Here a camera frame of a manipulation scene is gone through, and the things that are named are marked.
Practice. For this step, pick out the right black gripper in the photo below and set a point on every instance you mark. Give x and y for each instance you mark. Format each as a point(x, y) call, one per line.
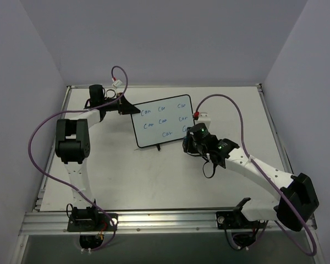
point(187, 143)

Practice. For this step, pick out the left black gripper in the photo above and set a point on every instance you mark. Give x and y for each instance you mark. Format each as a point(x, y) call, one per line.
point(120, 104)

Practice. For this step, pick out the small black-framed whiteboard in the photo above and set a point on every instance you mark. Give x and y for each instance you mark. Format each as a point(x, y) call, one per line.
point(161, 121)

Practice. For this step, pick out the blue whiteboard eraser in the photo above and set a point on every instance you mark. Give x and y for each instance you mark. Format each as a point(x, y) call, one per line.
point(185, 142)

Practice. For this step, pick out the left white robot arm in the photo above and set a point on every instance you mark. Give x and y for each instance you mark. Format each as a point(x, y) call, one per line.
point(73, 147)

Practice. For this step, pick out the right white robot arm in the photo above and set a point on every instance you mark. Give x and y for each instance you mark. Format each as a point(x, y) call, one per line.
point(295, 195)

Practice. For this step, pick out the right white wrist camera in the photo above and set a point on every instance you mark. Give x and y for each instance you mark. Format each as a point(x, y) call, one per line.
point(202, 117)

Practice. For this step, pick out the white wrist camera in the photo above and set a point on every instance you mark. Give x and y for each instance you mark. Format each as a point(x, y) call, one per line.
point(117, 83)
point(202, 117)

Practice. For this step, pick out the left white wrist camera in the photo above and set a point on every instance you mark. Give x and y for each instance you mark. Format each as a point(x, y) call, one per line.
point(117, 83)

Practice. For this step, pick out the aluminium right side rail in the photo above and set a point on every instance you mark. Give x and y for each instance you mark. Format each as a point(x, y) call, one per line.
point(279, 143)

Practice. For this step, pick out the aluminium rail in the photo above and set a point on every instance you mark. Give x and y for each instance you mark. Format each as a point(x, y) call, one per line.
point(203, 220)
point(279, 143)

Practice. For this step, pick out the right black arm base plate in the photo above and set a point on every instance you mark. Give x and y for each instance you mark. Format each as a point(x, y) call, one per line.
point(232, 220)

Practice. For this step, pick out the aluminium front rail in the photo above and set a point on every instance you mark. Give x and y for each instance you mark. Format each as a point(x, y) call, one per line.
point(203, 220)

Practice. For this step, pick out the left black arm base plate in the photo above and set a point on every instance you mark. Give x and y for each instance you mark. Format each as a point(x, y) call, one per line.
point(83, 221)

